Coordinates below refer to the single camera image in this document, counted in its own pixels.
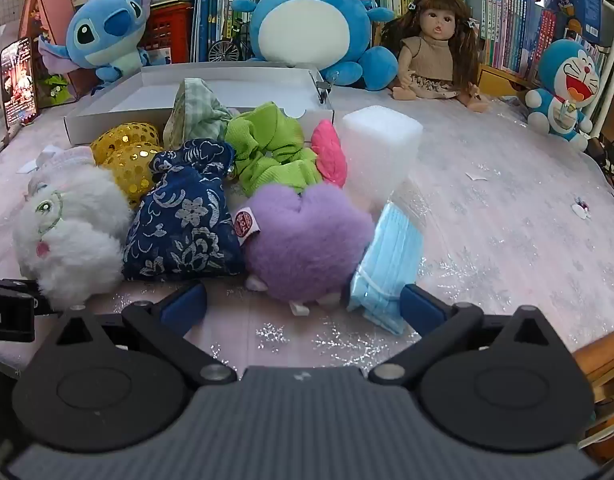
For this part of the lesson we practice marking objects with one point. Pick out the miniature metal bicycle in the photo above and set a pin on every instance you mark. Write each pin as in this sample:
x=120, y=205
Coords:
x=224, y=52

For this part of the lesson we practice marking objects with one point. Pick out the yellow wooden drawer box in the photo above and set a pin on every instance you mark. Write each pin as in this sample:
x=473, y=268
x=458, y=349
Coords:
x=497, y=80

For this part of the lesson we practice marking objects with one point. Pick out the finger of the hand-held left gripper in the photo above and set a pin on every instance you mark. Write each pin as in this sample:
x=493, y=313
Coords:
x=17, y=287

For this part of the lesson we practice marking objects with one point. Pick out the blue printed carton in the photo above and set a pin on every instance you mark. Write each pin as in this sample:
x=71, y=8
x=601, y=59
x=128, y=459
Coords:
x=572, y=0

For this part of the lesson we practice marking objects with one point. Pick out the round blue mouse plush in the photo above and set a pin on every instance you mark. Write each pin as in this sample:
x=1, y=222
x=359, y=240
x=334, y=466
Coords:
x=307, y=35

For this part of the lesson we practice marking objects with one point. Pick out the pink snowflake tablecloth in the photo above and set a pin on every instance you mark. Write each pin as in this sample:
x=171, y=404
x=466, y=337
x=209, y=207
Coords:
x=487, y=260

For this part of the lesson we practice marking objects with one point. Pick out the white foam block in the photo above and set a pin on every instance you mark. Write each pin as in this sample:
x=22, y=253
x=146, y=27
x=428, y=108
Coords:
x=377, y=150

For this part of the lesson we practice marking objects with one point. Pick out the white fluffy plush toy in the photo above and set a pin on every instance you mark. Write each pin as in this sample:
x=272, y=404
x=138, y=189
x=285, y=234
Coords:
x=82, y=240

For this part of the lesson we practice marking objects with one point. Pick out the navy floral cloth pouch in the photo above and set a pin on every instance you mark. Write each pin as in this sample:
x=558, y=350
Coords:
x=187, y=230

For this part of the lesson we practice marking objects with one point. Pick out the pink scrunchie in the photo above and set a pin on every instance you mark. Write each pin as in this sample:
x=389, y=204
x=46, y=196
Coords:
x=329, y=155

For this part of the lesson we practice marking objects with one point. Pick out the pack of blue face masks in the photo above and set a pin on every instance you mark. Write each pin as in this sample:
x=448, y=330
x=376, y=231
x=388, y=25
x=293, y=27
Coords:
x=387, y=260

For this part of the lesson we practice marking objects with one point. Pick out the green checked cloth bag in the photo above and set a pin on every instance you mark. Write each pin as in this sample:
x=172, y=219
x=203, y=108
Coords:
x=194, y=110

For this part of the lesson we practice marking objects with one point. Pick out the black binder clip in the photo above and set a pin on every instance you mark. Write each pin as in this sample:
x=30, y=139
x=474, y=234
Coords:
x=324, y=87

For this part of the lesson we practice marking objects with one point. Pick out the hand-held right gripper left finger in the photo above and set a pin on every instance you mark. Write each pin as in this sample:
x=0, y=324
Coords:
x=184, y=306

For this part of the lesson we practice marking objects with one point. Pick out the row of upright books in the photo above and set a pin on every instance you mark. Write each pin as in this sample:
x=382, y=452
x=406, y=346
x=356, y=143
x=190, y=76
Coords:
x=217, y=0

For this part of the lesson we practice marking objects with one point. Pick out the brown wooden furniture piece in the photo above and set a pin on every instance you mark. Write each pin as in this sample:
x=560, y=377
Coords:
x=602, y=360

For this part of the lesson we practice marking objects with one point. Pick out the white cardboard box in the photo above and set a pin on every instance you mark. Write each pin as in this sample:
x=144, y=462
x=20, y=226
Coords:
x=227, y=92

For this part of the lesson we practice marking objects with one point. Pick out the blue alien plush toy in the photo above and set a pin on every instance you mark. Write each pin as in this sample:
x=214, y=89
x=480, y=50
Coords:
x=102, y=30

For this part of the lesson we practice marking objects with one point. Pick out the smartphone with lit screen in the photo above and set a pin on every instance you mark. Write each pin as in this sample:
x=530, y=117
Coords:
x=19, y=85

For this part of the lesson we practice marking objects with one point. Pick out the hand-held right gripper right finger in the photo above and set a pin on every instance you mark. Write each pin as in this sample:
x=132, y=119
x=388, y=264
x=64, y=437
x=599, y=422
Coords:
x=423, y=306

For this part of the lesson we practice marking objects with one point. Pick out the blue robot cat plush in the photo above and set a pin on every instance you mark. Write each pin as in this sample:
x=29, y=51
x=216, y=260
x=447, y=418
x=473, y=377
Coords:
x=567, y=75

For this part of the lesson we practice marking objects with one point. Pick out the purple plush toy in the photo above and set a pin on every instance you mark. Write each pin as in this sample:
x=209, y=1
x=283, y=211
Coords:
x=307, y=240

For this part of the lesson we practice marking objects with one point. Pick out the brown-haired baby doll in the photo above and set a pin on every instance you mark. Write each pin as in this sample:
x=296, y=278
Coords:
x=432, y=55

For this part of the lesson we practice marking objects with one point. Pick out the small wooden stick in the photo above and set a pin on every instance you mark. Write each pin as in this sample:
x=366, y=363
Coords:
x=7, y=136

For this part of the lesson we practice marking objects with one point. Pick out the pink house-shaped box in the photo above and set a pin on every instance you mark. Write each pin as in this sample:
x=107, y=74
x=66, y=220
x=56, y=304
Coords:
x=47, y=10

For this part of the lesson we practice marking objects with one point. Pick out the grey grid board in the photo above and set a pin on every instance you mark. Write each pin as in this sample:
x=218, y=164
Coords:
x=7, y=10

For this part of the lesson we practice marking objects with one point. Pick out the lime green scrunchie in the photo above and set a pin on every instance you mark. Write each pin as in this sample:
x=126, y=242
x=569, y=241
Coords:
x=267, y=160

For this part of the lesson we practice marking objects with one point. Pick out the white paper scrap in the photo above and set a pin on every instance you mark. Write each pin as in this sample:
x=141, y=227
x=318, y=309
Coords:
x=476, y=176

